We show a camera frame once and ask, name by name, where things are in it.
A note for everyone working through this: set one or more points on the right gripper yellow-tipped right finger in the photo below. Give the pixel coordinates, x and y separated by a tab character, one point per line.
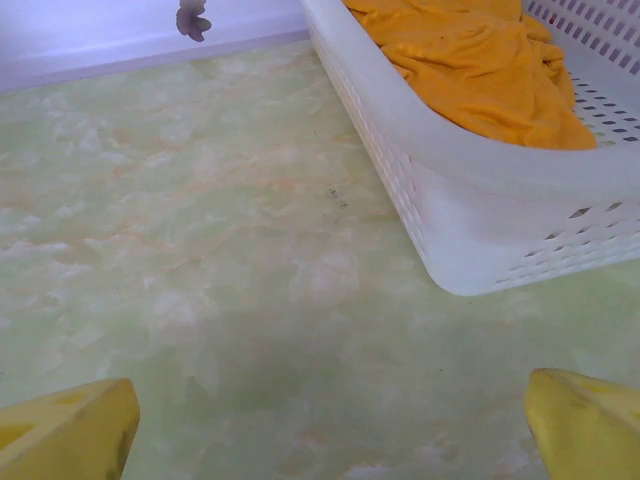
590	430

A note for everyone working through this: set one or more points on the yellow t-shirt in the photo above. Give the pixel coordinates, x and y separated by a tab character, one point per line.
475	70

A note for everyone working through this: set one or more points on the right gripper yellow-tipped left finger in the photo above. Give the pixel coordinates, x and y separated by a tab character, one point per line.
65	435

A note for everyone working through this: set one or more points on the white perforated plastic basket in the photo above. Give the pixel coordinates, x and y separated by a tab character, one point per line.
470	220

